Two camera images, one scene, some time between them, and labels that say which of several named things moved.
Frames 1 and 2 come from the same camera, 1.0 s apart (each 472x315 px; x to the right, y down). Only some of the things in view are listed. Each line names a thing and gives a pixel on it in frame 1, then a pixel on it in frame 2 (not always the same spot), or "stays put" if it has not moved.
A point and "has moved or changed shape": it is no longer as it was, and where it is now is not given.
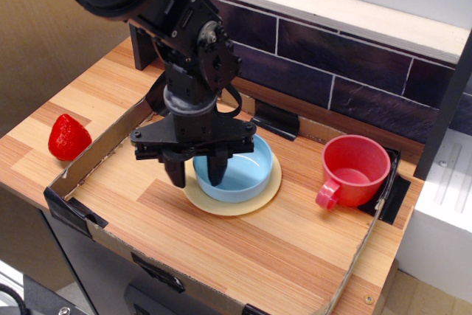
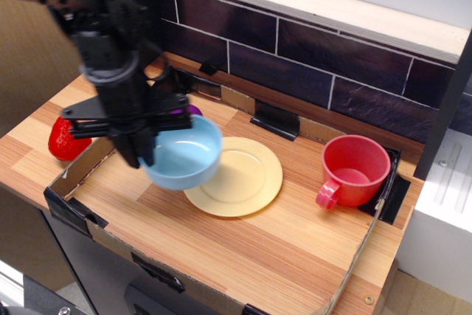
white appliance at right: x=439 y=247 stays put
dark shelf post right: x=447 y=111 stays put
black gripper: x=193 y=130 → x=127 y=108
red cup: x=354 y=167 stays put
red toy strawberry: x=68 y=139 stays put
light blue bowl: x=246 y=177 has moved or changed shape
